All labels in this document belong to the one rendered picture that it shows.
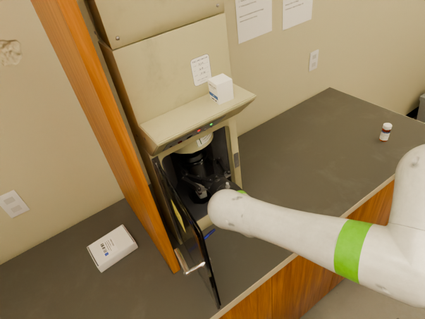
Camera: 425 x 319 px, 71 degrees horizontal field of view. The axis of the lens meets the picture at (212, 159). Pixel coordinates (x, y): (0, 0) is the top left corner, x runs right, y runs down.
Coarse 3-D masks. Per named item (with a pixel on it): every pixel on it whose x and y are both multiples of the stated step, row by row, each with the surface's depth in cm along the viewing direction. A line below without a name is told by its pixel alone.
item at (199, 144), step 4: (212, 132) 106; (204, 136) 100; (208, 136) 102; (212, 136) 104; (200, 140) 99; (204, 140) 100; (208, 140) 101; (188, 144) 98; (192, 144) 98; (196, 144) 99; (200, 144) 99; (204, 144) 100; (184, 148) 99; (188, 148) 99; (192, 148) 99; (196, 148) 99; (200, 148) 100; (176, 152) 100; (180, 152) 99; (184, 152) 99; (188, 152) 99; (192, 152) 99
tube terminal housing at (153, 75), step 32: (192, 32) 76; (224, 32) 82; (128, 64) 71; (160, 64) 75; (224, 64) 87; (128, 96) 75; (160, 96) 80; (192, 96) 86; (160, 160) 91; (160, 192) 100
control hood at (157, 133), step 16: (208, 96) 87; (240, 96) 84; (176, 112) 82; (192, 112) 81; (208, 112) 80; (224, 112) 80; (144, 128) 78; (160, 128) 77; (176, 128) 76; (192, 128) 77; (160, 144) 73
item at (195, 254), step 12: (168, 180) 80; (168, 192) 84; (180, 204) 73; (180, 228) 95; (192, 228) 68; (192, 240) 77; (192, 252) 90; (204, 252) 70; (204, 264) 74; (204, 276) 86; (216, 300) 86
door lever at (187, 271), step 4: (176, 248) 85; (176, 252) 84; (180, 252) 84; (176, 256) 83; (180, 256) 83; (180, 260) 82; (184, 260) 82; (180, 264) 81; (184, 264) 81; (200, 264) 80; (184, 268) 80; (188, 268) 80; (192, 268) 80; (196, 268) 80; (184, 272) 79; (188, 272) 79
